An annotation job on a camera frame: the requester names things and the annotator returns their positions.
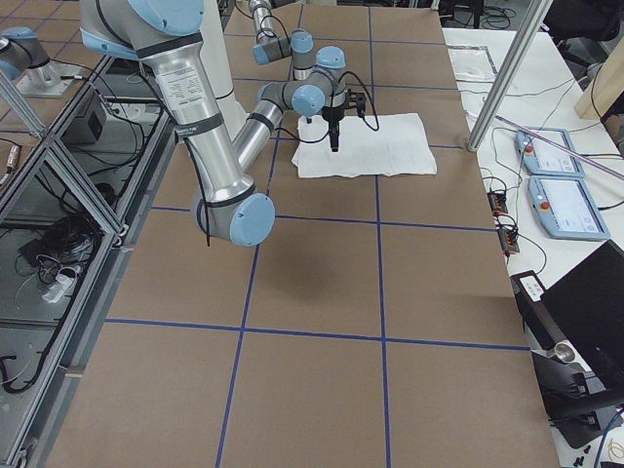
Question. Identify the aluminium frame post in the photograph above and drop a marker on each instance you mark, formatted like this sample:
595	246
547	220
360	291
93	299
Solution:
523	38

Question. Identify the orange black circuit board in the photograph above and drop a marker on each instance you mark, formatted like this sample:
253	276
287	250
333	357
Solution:
497	203

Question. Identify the white camera mast with base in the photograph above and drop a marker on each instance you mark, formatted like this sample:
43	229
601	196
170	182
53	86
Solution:
215	60

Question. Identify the black laptop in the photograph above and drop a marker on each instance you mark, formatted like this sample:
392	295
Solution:
587	305

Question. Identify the white long-sleeve printed shirt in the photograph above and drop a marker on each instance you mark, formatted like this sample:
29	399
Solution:
399	147

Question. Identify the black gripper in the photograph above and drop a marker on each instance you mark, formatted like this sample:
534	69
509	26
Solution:
333	116

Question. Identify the black power adapter with label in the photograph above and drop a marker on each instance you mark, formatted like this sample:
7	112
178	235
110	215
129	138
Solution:
528	290

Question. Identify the black camera stand bracket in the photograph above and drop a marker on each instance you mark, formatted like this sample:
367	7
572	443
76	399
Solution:
577	402

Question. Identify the blue teach pendant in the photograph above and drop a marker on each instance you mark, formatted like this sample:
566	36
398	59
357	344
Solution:
565	208
541	158

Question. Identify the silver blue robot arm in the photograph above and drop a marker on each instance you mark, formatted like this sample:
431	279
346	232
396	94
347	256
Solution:
182	43
273	42

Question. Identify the lower blue teach pendant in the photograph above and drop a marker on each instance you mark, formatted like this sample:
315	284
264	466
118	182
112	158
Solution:
565	208

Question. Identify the upper blue teach pendant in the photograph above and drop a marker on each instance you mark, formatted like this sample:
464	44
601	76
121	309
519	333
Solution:
541	158

